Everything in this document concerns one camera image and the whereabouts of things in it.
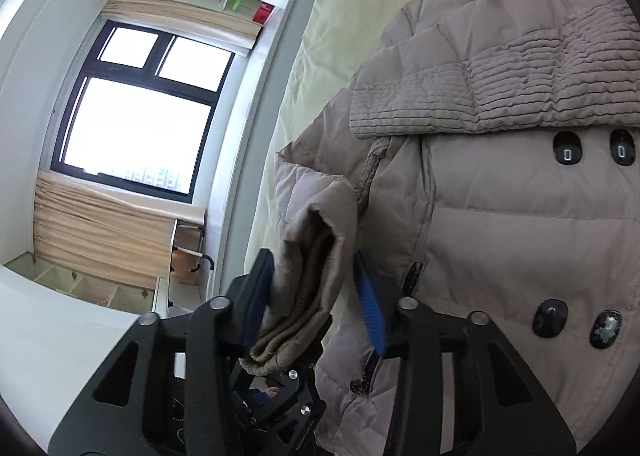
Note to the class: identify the black framed window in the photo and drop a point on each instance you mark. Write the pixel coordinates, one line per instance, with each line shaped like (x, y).
(135, 121)

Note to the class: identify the wooden chair with metal frame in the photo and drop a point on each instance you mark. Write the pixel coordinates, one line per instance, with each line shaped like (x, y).
(186, 246)

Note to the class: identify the green box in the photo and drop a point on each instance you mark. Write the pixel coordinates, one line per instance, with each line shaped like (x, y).
(237, 5)

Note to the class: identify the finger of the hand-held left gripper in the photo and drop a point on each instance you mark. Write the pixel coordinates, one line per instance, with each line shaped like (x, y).
(285, 416)

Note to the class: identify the white low cabinet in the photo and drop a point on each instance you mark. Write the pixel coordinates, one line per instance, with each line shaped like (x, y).
(90, 288)

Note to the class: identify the taupe puffer coat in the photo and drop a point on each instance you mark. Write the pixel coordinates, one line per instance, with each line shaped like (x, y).
(490, 236)

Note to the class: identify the red box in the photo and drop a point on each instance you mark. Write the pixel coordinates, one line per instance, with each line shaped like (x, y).
(263, 14)

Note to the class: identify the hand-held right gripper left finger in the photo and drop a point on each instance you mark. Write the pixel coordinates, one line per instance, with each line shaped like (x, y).
(261, 288)

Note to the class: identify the bed with beige sheet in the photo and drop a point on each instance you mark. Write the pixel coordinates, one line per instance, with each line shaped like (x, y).
(320, 86)

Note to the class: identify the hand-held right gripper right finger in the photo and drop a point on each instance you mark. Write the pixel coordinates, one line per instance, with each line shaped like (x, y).
(371, 308)

